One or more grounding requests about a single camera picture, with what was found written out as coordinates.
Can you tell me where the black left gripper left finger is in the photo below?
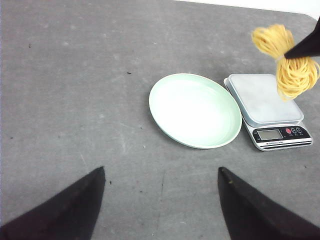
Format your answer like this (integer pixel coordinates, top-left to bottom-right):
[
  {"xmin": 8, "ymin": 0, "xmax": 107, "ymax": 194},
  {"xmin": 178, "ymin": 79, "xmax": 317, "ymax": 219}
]
[{"xmin": 0, "ymin": 166, "xmax": 105, "ymax": 240}]

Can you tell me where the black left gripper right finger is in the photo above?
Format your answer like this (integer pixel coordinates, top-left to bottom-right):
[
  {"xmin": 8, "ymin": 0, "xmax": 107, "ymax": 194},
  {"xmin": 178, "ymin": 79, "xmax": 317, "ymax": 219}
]
[{"xmin": 217, "ymin": 167, "xmax": 320, "ymax": 240}]

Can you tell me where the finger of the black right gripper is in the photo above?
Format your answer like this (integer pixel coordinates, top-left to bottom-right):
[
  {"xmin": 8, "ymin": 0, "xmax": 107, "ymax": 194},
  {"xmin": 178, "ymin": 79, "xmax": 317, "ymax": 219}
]
[{"xmin": 284, "ymin": 19, "xmax": 320, "ymax": 59}]

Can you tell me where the yellow vermicelli bundle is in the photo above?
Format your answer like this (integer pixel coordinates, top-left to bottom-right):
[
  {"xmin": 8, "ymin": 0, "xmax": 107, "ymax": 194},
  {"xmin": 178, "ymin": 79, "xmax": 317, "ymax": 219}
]
[{"xmin": 251, "ymin": 24, "xmax": 320, "ymax": 101}]

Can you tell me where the silver digital kitchen scale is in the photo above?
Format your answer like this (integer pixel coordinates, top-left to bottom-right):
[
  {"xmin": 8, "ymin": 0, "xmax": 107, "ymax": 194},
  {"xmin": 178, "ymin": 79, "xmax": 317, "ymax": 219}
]
[{"xmin": 223, "ymin": 74, "xmax": 314, "ymax": 152}]

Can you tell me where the light green plate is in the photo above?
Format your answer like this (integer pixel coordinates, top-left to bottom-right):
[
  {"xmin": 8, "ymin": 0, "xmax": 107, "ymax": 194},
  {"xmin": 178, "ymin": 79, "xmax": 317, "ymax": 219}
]
[{"xmin": 148, "ymin": 73, "xmax": 242, "ymax": 149}]

